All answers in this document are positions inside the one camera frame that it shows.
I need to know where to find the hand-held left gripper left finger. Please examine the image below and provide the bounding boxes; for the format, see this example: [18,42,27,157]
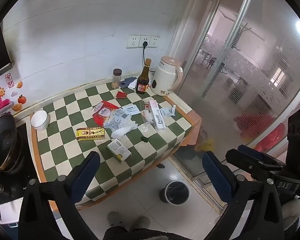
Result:
[19,151,102,240]

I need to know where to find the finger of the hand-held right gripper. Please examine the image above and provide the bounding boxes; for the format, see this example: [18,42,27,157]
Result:
[237,144,268,161]
[225,149,287,175]

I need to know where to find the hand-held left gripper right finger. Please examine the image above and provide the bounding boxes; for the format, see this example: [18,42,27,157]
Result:
[202,151,283,240]

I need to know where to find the green white small box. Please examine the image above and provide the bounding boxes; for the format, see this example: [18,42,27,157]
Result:
[106,138,132,164]

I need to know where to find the yellow box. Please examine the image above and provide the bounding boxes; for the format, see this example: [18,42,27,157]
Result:
[76,127,106,141]

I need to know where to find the round trash bin black liner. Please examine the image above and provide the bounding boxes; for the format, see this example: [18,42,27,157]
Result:
[159,180,190,206]

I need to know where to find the white tissue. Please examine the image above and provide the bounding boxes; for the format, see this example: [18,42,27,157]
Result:
[111,121,138,140]

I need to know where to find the clear wrapper with barcode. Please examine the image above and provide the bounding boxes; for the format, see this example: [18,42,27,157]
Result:
[104,108,132,131]

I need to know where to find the large red packet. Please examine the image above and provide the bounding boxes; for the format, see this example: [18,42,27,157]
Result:
[92,100,121,125]

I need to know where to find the white paper leaflet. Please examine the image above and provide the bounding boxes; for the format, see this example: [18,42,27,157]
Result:
[122,105,141,116]

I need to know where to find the small white sachet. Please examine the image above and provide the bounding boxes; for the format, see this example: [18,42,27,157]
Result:
[160,105,177,117]

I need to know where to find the long white box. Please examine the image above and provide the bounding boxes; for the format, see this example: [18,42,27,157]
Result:
[148,99,166,131]

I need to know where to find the clear plastic wrapper red print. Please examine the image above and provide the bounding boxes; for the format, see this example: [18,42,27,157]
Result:
[139,100,156,125]

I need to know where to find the person's right forearm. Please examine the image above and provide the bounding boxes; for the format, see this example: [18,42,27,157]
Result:
[281,198,300,228]

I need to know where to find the red bag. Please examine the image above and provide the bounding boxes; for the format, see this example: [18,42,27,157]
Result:
[233,113,286,152]

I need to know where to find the green white checkered tablecloth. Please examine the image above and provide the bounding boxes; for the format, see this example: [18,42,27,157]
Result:
[30,81,202,206]

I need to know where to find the grey slipper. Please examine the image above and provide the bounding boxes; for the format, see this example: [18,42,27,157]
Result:
[131,216,151,231]
[107,211,128,228]

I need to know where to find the black stove top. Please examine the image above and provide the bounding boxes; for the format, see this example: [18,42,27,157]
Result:
[0,124,42,207]

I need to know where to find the white bowl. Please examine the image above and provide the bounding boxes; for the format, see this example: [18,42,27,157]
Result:
[30,110,49,131]

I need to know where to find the person's dark trouser legs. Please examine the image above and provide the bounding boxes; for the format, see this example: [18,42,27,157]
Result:
[103,226,182,240]

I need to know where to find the black frying pan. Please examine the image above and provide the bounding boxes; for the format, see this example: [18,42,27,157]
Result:
[0,112,25,221]

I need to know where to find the frosted glass sliding door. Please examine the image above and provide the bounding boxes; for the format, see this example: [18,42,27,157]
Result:
[168,0,300,213]

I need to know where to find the glass spice jar brown lid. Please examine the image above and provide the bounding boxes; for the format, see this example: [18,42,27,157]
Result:
[112,68,122,89]

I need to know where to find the dark blue packet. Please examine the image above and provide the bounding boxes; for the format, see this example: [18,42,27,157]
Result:
[120,77,137,89]

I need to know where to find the brown glass bottle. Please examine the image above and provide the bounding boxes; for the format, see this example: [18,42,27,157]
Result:
[136,58,152,95]

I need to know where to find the white electric kettle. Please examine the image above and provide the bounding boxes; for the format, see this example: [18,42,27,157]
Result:
[150,56,184,97]

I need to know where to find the group of wall stickers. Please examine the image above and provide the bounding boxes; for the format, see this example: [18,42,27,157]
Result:
[0,74,27,117]

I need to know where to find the black plug and cable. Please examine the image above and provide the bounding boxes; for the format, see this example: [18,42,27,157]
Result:
[141,41,156,75]

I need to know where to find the white wall socket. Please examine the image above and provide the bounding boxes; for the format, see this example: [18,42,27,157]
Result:
[138,35,151,49]
[149,36,161,49]
[127,35,140,49]

